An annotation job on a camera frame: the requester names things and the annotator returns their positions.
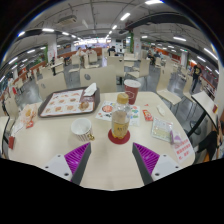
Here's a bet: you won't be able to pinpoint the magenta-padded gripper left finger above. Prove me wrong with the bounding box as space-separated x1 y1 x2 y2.
42 142 92 186

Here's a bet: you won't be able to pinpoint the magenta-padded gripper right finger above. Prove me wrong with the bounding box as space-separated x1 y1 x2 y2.
131 142 183 186

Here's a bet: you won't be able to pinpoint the clear bottle with tan cap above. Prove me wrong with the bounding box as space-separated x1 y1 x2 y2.
110 92 132 140

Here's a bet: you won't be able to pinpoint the clear plastic packet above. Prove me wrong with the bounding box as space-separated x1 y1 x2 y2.
150 117 174 143

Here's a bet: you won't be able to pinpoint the small purple packet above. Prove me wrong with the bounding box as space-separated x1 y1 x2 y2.
169 130 183 145

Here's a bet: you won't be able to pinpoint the pink printed sign card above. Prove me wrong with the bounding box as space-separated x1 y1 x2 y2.
172 138 195 164

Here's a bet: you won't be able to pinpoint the flat round red coaster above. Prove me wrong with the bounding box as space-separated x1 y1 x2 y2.
107 128 131 145

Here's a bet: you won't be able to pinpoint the small red sauce packet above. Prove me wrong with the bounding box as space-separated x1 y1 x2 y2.
142 109 154 122

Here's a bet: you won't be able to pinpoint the small white crumpled paper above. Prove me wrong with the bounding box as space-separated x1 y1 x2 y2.
156 104 167 117

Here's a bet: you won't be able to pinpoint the round brown food item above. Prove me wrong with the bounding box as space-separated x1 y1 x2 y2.
78 100 91 112

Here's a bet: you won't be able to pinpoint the colourful printed paper sheet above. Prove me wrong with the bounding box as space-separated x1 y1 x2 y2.
95 100 141 127

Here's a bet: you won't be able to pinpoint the brown tray with menu liner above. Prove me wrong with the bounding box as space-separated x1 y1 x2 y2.
37 87 101 119

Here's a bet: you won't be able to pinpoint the clear food wrapper bag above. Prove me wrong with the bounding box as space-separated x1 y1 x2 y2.
18 103 38 129

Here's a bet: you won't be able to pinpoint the small red card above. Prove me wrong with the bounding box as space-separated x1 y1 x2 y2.
8 135 16 150

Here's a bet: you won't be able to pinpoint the person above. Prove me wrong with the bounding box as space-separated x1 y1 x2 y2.
107 45 118 57
196 116 224 162
75 47 86 58
190 63 203 94

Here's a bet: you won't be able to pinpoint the red paper cup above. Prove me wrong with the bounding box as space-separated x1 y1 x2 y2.
123 78 142 106

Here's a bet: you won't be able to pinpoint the white crumpled napkin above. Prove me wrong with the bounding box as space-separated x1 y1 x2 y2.
83 82 98 97

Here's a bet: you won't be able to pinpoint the beige neighbouring table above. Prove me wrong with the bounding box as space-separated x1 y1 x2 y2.
187 90 220 138

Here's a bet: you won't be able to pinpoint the beige chairs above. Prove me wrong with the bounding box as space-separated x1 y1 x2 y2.
0 49 214 116

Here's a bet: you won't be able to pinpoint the ceiling lights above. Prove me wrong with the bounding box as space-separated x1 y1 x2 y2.
0 0 221 84

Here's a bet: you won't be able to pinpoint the ceiling air conditioner unit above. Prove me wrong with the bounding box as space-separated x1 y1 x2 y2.
54 14 78 27

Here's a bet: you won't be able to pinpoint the white mug with gold handle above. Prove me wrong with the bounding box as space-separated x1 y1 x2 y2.
70 117 96 143

